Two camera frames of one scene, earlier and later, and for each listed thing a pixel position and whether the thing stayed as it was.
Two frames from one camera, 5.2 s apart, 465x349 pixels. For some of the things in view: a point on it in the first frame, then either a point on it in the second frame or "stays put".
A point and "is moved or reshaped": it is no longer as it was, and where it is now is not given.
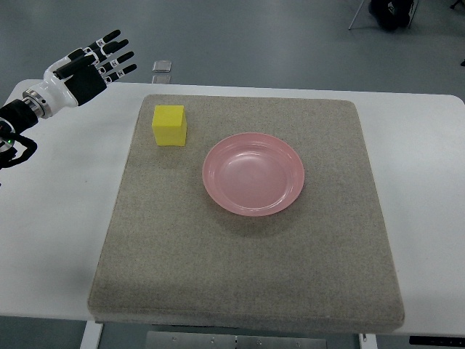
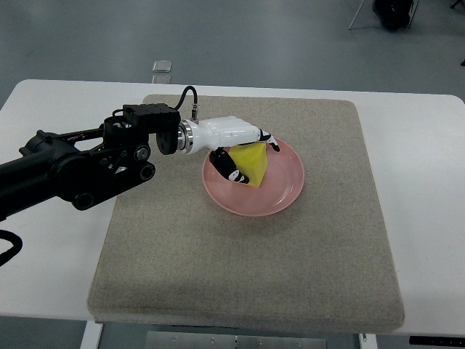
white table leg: [91, 335] stays put
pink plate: [253, 174] stays put
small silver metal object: [162, 66] stays put
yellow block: [169, 125] is moved or reshaped
